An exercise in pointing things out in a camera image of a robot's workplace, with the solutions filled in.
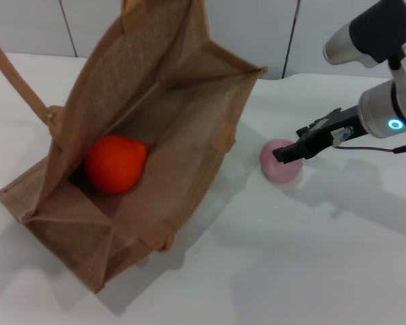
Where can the brown jute handbag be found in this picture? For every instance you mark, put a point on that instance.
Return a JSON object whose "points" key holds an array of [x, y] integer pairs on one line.
{"points": [[176, 135]]}

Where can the pink peach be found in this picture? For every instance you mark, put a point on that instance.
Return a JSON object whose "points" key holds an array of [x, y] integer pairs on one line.
{"points": [[281, 172]]}

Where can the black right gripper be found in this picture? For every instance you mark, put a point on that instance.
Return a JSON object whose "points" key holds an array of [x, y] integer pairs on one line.
{"points": [[328, 135]]}

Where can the orange fruit with stem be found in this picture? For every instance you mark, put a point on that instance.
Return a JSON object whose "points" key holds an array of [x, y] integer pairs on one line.
{"points": [[115, 166]]}

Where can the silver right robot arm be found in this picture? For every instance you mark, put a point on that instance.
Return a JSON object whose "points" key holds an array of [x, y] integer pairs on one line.
{"points": [[382, 101]]}

